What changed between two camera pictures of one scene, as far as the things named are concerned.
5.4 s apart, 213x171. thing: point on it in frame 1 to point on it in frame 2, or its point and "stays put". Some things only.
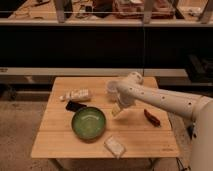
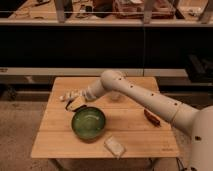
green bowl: x=88 y=124 stays put
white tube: x=80 y=94 stays put
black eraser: x=73 y=107 stays put
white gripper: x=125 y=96 to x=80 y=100
